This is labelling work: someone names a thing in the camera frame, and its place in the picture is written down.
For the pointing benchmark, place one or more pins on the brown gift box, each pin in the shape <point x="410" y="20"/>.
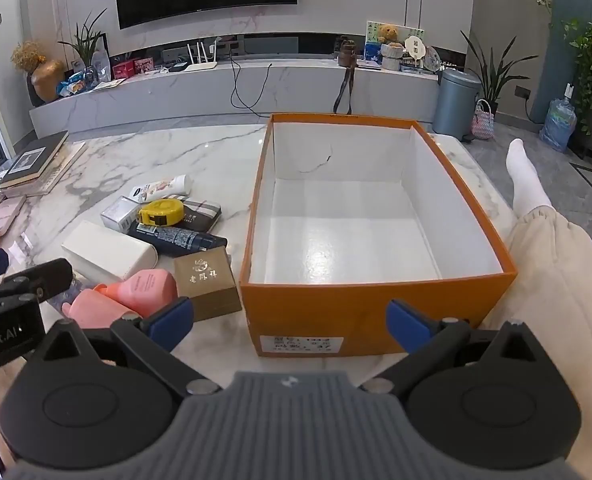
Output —
<point x="206" y="278"/>

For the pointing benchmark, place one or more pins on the clear plastic box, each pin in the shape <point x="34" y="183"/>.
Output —
<point x="120" y="214"/>

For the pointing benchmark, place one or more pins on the dark blue tube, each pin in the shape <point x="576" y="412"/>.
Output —
<point x="175" y="242"/>

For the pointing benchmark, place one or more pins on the plaid black case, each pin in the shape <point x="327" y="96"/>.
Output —
<point x="199" y="215"/>

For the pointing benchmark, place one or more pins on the person leg white sock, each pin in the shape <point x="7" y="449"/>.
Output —
<point x="552" y="293"/>

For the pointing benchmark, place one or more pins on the brown camera with strap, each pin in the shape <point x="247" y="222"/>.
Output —
<point x="347" y="59"/>

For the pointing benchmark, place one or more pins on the potted plant right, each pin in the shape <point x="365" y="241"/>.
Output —
<point x="494" y="73"/>

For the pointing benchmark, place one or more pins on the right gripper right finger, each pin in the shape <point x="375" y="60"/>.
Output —
<point x="430" y="345"/>

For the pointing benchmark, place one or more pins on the hanging ivy plant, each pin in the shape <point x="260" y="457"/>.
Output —
<point x="588" y="60"/>

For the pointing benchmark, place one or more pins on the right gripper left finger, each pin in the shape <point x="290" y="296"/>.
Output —
<point x="148" y="344"/>

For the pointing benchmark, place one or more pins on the blue-grey trash bin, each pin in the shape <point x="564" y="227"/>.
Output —
<point x="457" y="97"/>

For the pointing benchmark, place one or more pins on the orange cardboard box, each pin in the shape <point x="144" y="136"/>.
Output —
<point x="350" y="213"/>

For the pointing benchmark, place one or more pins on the white wifi router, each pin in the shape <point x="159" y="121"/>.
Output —
<point x="199" y="58"/>

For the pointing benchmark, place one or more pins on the potted green plant left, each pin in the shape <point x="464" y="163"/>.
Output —
<point x="89" y="44"/>

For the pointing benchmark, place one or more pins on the water jug bottle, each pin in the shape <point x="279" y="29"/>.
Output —
<point x="560" y="122"/>

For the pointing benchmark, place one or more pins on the pink pump bottle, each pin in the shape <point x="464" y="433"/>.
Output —
<point x="145" y="293"/>

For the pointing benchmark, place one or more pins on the pink cup with straw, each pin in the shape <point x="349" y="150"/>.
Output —
<point x="90" y="309"/>

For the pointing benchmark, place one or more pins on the teddy bear toy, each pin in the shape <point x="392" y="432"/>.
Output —
<point x="387" y="34"/>

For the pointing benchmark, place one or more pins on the yellow tape measure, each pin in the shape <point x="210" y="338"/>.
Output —
<point x="165" y="212"/>

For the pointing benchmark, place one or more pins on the pink flat case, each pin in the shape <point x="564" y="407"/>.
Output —
<point x="9" y="210"/>

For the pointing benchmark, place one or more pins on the gold vase with flowers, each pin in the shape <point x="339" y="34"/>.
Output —
<point x="43" y="74"/>

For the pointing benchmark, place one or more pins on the white rectangular case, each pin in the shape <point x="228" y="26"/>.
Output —
<point x="106" y="256"/>

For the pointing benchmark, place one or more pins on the woven pink bag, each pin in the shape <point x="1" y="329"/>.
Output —
<point x="482" y="125"/>

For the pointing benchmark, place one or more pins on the white hand cream tube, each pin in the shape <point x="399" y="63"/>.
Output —
<point x="147" y="193"/>

